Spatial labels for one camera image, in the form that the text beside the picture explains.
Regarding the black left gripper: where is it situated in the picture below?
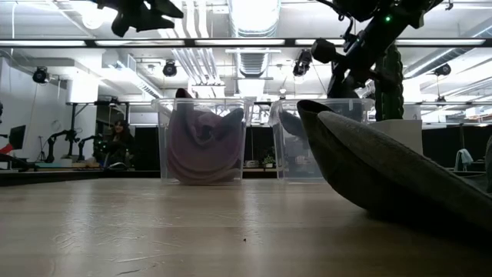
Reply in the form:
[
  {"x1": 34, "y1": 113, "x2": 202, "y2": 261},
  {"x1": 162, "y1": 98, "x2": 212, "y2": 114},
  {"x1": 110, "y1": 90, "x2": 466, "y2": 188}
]
[{"x1": 95, "y1": 0, "x2": 185, "y2": 38}]

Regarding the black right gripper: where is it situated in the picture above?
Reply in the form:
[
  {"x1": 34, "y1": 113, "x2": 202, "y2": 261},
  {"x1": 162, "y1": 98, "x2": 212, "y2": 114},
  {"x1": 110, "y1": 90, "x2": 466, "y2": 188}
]
[{"x1": 327, "y1": 38, "x2": 389, "y2": 122}]

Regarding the green cactus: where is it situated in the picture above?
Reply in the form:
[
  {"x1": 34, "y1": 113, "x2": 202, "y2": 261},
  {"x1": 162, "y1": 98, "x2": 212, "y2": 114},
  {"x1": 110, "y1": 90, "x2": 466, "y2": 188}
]
[{"x1": 374, "y1": 41, "x2": 405, "y2": 122}]

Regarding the white hexagonal plant pot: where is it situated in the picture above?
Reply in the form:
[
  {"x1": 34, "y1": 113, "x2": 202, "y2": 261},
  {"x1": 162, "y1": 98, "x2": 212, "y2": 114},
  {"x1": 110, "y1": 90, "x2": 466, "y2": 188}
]
[{"x1": 369, "y1": 118, "x2": 424, "y2": 155}]

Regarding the black beam with light strips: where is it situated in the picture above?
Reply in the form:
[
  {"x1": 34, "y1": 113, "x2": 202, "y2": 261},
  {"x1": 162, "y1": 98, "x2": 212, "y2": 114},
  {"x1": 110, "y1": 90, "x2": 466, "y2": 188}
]
[{"x1": 0, "y1": 37, "x2": 492, "y2": 48}]

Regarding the clear plastic bin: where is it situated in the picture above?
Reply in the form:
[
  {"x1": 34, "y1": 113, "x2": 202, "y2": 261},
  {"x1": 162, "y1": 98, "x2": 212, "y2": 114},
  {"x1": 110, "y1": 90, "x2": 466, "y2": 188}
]
[
  {"x1": 151, "y1": 97, "x2": 255, "y2": 186},
  {"x1": 268, "y1": 98, "x2": 377, "y2": 182}
]

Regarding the small green potted plant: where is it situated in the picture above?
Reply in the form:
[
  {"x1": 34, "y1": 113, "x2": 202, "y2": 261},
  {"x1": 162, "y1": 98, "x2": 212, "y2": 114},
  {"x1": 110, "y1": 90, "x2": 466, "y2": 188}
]
[{"x1": 258, "y1": 149, "x2": 277, "y2": 169}]

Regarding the ceiling vent grille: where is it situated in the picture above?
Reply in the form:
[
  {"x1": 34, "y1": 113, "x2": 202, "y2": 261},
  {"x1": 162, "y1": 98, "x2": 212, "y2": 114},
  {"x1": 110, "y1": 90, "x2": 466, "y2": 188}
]
[{"x1": 237, "y1": 52, "x2": 268, "y2": 77}]

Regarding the light blue cloth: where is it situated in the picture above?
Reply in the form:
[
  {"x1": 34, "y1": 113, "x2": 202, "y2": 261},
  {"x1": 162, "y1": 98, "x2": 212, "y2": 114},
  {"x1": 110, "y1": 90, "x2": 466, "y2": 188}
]
[{"x1": 454, "y1": 149, "x2": 475, "y2": 172}]

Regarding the person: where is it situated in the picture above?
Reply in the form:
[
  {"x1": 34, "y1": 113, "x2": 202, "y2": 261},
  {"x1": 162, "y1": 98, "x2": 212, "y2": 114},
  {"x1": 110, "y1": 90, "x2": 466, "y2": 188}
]
[{"x1": 100, "y1": 119, "x2": 136, "y2": 169}]

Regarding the black computer monitor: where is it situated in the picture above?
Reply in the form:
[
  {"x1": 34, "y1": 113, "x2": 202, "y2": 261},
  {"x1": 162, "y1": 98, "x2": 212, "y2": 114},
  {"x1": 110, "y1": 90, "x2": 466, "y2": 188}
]
[{"x1": 8, "y1": 125, "x2": 28, "y2": 152}]

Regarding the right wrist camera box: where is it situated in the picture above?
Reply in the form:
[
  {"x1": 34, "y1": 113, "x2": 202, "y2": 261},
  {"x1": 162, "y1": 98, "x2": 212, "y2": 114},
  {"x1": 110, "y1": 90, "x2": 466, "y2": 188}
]
[{"x1": 310, "y1": 37, "x2": 340, "y2": 65}]

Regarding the silver round ventilation duct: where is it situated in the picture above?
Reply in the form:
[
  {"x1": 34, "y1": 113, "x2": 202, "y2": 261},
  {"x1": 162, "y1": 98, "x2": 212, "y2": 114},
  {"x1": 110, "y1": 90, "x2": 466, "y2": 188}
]
[{"x1": 228, "y1": 0, "x2": 282, "y2": 38}]

